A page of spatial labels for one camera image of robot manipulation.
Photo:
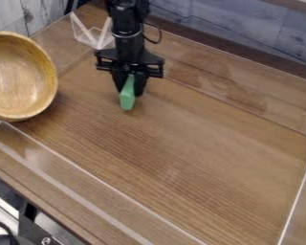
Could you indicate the black metal table bracket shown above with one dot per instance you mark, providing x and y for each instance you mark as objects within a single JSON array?
[{"x": 30, "y": 230}]

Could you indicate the clear acrylic corner bracket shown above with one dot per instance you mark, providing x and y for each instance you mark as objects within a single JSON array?
[{"x": 98, "y": 38}]

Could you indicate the clear acrylic tray wall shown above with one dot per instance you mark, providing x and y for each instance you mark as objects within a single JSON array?
[{"x": 202, "y": 167}]

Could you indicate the green rectangular stick block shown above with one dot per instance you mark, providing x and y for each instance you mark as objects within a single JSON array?
[{"x": 128, "y": 94}]

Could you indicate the wooden bowl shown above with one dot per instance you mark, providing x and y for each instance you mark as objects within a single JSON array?
[{"x": 29, "y": 78}]

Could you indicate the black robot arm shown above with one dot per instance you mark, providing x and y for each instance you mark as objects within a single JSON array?
[{"x": 128, "y": 14}]

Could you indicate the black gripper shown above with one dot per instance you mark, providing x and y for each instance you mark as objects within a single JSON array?
[{"x": 131, "y": 58}]

